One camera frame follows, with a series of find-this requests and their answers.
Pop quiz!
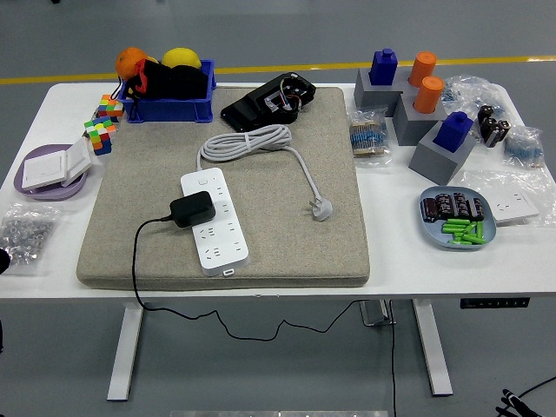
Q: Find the white power strip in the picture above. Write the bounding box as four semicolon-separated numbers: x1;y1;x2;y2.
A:
180;168;252;278

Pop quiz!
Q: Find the grey-brown mat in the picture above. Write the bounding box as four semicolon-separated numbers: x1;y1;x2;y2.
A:
76;85;372;291

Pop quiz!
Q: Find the clear plastic bag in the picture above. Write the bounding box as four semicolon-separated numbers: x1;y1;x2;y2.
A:
460;167;556;228

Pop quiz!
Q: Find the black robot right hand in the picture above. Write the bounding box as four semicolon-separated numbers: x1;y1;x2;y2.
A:
494;387;544;417

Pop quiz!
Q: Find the orange fruit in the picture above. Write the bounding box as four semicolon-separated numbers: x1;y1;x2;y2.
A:
115;46;149;81

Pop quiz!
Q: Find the black table control panel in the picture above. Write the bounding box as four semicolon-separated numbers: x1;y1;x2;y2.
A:
459;296;532;310

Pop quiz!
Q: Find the blue square peg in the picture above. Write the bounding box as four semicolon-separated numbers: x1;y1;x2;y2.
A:
433;110;474;153
367;48;399;87

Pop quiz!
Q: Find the black plug adapter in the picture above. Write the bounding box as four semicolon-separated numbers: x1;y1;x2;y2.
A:
169;190;217;228

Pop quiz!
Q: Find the bag of metal nuts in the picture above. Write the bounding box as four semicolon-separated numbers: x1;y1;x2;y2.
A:
0;202;62;277

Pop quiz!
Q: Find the white wall socket panel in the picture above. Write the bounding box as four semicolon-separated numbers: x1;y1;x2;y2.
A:
488;190;539;226

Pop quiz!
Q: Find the black pouch red trim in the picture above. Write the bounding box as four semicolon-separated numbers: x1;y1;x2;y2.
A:
110;58;209;101

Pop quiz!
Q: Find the grey block holder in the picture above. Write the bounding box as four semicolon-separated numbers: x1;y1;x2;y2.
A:
407;125;478;187
392;93;448;147
354;67;414;118

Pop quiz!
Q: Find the large colourful puzzle cube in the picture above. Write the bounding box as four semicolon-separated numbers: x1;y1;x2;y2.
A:
83;115;117;156

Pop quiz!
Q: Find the metal bracket under table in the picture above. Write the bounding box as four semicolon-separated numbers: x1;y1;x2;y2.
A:
359;299;397;327

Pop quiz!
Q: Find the blue-grey plate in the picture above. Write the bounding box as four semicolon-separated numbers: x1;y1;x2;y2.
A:
418;185;498;252

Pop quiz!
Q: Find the orange cylinder peg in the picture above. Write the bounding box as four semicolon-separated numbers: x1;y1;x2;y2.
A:
407;51;438;88
412;76;446;115

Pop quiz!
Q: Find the thin black adapter cord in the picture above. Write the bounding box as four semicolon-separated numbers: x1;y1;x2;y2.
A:
131;215;361;341

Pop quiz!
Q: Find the black electronic device with wires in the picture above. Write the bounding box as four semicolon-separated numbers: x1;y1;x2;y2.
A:
220;71;317;133

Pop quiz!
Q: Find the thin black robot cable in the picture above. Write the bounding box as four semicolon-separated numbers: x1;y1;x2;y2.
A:
519;375;556;399

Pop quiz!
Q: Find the black hanging cable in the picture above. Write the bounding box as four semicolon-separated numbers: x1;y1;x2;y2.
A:
387;299;399;417

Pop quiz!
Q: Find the purple tray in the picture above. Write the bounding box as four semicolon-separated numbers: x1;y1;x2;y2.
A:
12;143;90;202

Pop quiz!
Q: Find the blue plastic bin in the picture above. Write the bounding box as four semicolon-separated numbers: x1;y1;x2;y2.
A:
116;59;217;124

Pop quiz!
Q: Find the bag of blue resistors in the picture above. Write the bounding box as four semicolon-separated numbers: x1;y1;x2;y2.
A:
348;108;394;169
440;75;509;125
502;124;545;169

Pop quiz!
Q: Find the yellow lemon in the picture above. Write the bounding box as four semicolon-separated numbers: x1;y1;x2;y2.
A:
161;46;203;70

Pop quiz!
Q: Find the white wall switch panel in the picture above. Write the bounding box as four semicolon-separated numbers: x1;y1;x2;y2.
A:
60;137;92;188
21;151;70;191

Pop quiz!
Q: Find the grey power strip cord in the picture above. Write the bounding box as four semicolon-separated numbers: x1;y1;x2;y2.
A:
195;124;334;222

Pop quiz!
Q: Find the white table leg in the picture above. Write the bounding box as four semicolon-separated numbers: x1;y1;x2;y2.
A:
106;301;146;402
412;298;454;397

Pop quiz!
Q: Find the small colourful puzzle cube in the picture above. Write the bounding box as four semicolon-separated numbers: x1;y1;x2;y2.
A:
96;94;125;123

